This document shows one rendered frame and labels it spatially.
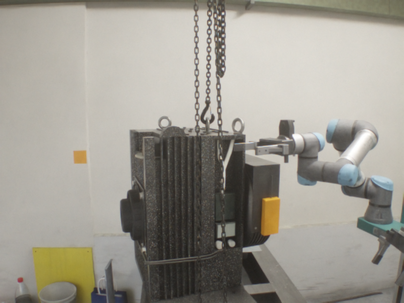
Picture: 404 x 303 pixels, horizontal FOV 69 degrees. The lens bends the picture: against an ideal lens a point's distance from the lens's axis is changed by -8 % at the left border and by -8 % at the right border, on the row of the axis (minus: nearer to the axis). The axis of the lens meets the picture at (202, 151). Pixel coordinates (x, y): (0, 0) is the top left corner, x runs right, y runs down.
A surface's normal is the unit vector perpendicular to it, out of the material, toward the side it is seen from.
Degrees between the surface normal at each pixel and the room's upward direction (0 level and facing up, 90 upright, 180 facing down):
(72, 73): 90
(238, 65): 90
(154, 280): 90
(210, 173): 90
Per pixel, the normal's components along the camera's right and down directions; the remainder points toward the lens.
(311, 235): 0.11, 0.14
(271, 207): 0.33, 0.13
